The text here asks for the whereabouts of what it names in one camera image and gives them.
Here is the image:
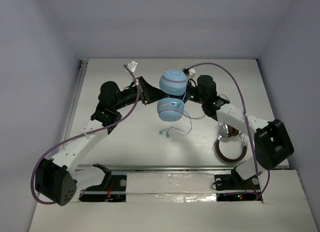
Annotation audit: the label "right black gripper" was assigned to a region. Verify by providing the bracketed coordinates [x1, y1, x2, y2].
[167, 79, 206, 105]

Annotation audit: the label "pink blue cat-ear headphones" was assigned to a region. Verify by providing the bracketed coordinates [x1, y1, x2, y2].
[157, 69, 187, 122]

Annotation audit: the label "light blue headphone cable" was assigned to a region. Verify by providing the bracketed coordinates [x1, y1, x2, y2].
[158, 92, 193, 138]

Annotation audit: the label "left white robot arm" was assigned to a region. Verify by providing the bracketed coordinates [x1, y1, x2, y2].
[30, 76, 168, 206]

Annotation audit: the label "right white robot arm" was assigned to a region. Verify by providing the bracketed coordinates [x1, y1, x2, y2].
[186, 75, 294, 189]

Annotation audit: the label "brown silver headphones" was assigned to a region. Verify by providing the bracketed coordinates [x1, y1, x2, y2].
[213, 124, 248, 163]

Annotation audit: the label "white foam front board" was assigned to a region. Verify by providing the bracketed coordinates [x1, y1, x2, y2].
[30, 170, 317, 232]

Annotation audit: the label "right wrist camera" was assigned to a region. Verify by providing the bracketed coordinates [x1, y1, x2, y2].
[182, 67, 197, 80]

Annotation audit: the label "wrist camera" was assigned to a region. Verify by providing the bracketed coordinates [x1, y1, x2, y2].
[127, 61, 138, 73]
[182, 67, 197, 80]

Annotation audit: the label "thin black audio cable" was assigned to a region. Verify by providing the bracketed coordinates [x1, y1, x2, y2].
[184, 94, 226, 120]

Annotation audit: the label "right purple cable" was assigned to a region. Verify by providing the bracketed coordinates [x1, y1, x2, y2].
[191, 62, 271, 200]

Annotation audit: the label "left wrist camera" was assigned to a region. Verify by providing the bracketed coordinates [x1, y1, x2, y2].
[127, 61, 138, 73]

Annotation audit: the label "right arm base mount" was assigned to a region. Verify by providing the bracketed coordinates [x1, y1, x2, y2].
[211, 160, 266, 201]

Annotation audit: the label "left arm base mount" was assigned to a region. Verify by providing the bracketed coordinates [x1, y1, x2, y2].
[79, 164, 127, 203]

